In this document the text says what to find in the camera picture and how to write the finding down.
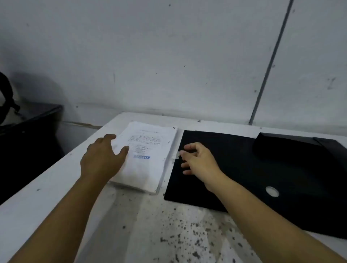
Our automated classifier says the stack of white paper sheets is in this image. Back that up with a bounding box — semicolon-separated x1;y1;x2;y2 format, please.
108;121;178;194

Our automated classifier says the person's left hand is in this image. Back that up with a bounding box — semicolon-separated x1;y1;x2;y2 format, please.
80;134;130;182

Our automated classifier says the black flat folder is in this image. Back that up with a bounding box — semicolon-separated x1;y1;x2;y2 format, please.
164;130;347;239

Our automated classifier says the person's right hand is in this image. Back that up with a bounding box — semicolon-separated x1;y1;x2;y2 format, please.
179;142;226;193

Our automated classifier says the person's left forearm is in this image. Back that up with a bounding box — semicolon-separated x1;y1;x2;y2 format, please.
8;173;109;263

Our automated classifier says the person's right forearm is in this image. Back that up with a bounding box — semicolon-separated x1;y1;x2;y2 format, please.
205;173;347;263

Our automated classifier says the black box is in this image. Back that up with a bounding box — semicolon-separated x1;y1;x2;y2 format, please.
253;132;347;170

